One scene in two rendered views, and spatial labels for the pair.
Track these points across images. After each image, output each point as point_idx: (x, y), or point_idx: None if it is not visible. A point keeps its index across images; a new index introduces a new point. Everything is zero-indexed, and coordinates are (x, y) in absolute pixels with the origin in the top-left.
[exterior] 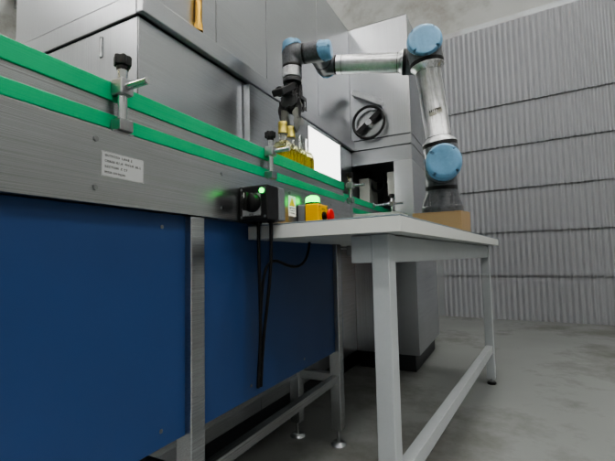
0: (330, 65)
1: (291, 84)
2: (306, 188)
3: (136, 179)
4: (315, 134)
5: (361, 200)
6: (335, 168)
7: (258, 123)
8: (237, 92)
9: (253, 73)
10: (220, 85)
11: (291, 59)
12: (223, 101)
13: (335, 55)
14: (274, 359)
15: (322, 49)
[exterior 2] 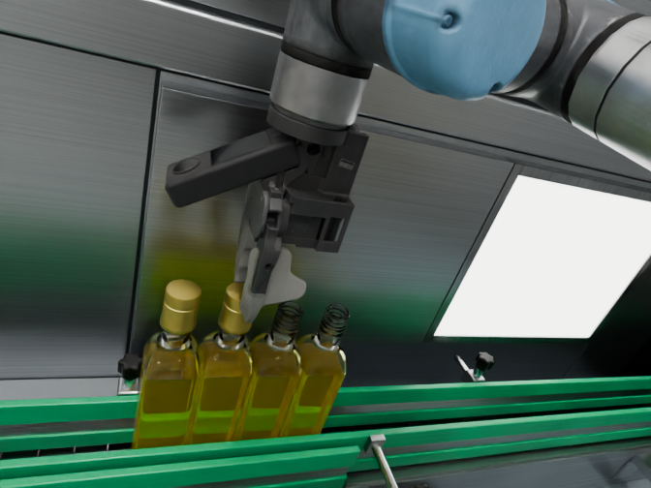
0: (550, 83)
1: (257, 158)
2: None
3: None
4: (550, 195)
5: (593, 419)
6: (609, 272)
7: (201, 211)
8: (124, 111)
9: (207, 38)
10: (15, 102)
11: (296, 32)
12: (38, 154)
13: (616, 24)
14: None
15: (408, 39)
